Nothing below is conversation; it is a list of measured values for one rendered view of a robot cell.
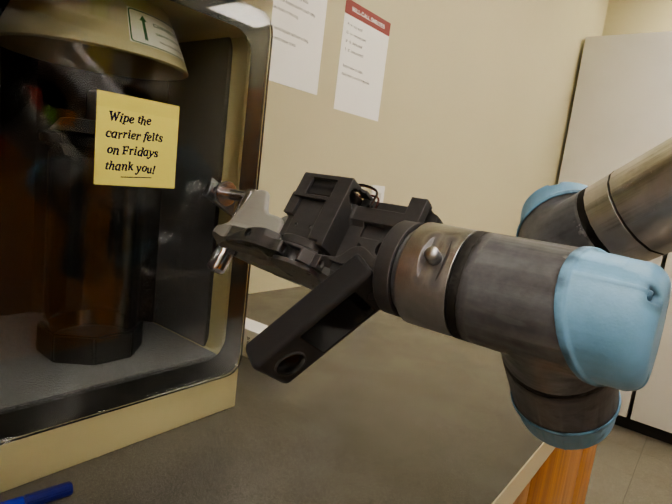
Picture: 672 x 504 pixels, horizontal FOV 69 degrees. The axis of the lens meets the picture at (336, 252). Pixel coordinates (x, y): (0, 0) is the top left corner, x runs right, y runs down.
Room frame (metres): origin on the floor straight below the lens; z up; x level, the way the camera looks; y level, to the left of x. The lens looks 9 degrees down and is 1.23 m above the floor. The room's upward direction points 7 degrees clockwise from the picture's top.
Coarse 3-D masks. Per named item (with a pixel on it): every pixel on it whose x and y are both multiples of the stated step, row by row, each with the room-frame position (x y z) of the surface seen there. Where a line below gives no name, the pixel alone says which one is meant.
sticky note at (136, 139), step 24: (120, 96) 0.42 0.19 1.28; (96, 120) 0.41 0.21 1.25; (120, 120) 0.42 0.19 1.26; (144, 120) 0.44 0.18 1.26; (168, 120) 0.46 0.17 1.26; (96, 144) 0.41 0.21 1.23; (120, 144) 0.43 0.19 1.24; (144, 144) 0.44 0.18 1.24; (168, 144) 0.46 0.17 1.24; (96, 168) 0.41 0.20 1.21; (120, 168) 0.43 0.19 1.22; (144, 168) 0.44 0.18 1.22; (168, 168) 0.46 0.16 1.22
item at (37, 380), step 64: (0, 0) 0.35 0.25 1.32; (64, 0) 0.39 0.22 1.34; (128, 0) 0.43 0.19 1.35; (192, 0) 0.47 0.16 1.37; (0, 64) 0.35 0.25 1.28; (64, 64) 0.39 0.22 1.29; (128, 64) 0.43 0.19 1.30; (192, 64) 0.48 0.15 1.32; (256, 64) 0.54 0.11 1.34; (0, 128) 0.36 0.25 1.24; (64, 128) 0.39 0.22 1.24; (192, 128) 0.48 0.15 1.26; (256, 128) 0.54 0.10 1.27; (0, 192) 0.36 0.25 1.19; (64, 192) 0.39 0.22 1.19; (128, 192) 0.43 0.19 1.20; (192, 192) 0.48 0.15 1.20; (0, 256) 0.36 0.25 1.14; (64, 256) 0.39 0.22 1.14; (128, 256) 0.44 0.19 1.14; (192, 256) 0.49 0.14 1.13; (0, 320) 0.36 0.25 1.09; (64, 320) 0.39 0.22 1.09; (128, 320) 0.44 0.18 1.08; (192, 320) 0.49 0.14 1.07; (0, 384) 0.36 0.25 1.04; (64, 384) 0.40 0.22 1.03; (128, 384) 0.44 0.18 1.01; (192, 384) 0.50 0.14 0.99
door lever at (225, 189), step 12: (216, 192) 0.51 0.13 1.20; (228, 192) 0.51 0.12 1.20; (240, 192) 0.50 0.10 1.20; (252, 192) 0.48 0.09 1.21; (228, 204) 0.52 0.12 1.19; (240, 204) 0.48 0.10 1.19; (216, 252) 0.46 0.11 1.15; (228, 252) 0.46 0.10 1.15; (216, 264) 0.45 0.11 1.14; (228, 264) 0.46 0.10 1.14
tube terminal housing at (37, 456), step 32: (256, 0) 0.55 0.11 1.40; (224, 384) 0.55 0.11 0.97; (96, 416) 0.43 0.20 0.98; (128, 416) 0.46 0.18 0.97; (160, 416) 0.48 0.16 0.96; (192, 416) 0.52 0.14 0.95; (0, 448) 0.37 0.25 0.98; (32, 448) 0.39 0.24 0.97; (64, 448) 0.41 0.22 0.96; (96, 448) 0.43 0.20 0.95; (0, 480) 0.37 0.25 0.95; (32, 480) 0.39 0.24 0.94
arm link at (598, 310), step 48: (480, 240) 0.31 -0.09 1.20; (528, 240) 0.30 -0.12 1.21; (480, 288) 0.29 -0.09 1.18; (528, 288) 0.27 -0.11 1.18; (576, 288) 0.26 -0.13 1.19; (624, 288) 0.25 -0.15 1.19; (480, 336) 0.29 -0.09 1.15; (528, 336) 0.27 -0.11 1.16; (576, 336) 0.25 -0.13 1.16; (624, 336) 0.24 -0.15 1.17; (528, 384) 0.31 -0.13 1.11; (576, 384) 0.29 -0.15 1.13; (624, 384) 0.25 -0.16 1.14
